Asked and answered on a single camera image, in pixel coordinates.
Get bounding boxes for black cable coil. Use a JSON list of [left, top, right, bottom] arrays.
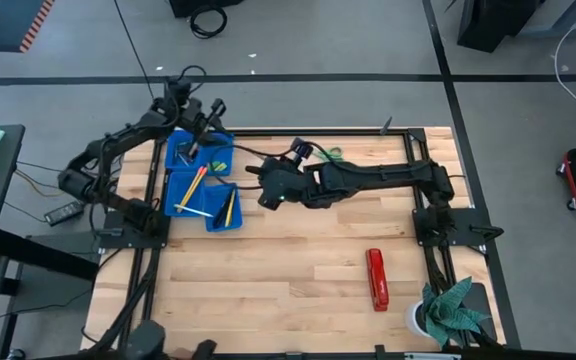
[[189, 3, 229, 41]]

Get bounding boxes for black mat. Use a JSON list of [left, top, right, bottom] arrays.
[[460, 282, 498, 344]]

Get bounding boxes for white plant pot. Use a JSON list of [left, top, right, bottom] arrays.
[[404, 299, 432, 339]]

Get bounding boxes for red stapler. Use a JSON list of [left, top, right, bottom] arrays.
[[365, 247, 391, 313]]

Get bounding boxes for black power adapter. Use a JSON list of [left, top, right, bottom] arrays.
[[43, 200, 86, 227]]

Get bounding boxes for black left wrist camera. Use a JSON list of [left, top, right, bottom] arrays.
[[166, 77, 193, 104]]

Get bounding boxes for black floor box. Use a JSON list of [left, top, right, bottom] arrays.
[[168, 0, 245, 20]]

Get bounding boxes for black table frame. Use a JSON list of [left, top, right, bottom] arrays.
[[80, 127, 507, 360]]

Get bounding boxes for green paper plant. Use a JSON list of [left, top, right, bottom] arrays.
[[420, 275, 493, 349]]

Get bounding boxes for green handled scissors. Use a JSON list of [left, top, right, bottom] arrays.
[[312, 144, 345, 164]]

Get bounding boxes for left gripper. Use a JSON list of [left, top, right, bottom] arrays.
[[160, 94, 228, 157]]

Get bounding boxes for black teleoperation device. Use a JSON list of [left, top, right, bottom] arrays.
[[120, 319, 168, 360], [192, 339, 219, 360]]

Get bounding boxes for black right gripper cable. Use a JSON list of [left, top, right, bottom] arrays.
[[212, 141, 344, 192]]

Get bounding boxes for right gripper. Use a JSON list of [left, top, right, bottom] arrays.
[[256, 137, 322, 211]]

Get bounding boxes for yellow floor cable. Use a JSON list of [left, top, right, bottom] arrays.
[[15, 169, 67, 199]]

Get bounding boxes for thick black marker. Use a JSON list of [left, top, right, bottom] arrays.
[[211, 192, 233, 230]]

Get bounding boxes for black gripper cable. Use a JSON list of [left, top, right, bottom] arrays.
[[177, 64, 208, 96], [212, 141, 344, 192]]

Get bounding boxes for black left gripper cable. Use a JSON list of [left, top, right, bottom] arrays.
[[177, 64, 208, 96]]

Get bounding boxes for black floor cable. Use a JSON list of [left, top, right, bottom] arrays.
[[112, 0, 155, 100]]

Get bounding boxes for black equipment case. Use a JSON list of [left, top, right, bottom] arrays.
[[456, 0, 543, 54]]

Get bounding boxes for grey metal furniture base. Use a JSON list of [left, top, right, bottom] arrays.
[[517, 0, 576, 41]]

